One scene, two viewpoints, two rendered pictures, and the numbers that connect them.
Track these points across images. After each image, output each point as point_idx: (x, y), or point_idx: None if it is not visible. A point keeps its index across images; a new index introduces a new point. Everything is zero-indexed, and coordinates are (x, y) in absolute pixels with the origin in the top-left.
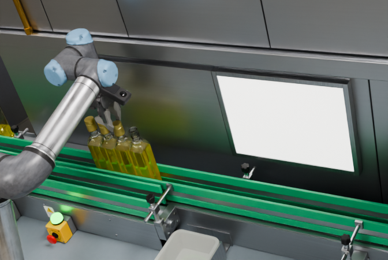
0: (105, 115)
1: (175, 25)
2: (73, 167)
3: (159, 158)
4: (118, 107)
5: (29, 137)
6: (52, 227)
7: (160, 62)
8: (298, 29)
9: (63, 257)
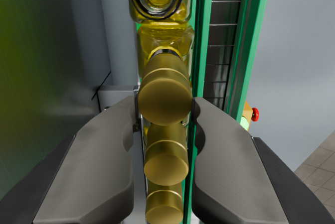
0: (260, 185)
1: None
2: None
3: (84, 28)
4: (84, 145)
5: (124, 223)
6: (249, 122)
7: None
8: None
9: (264, 89)
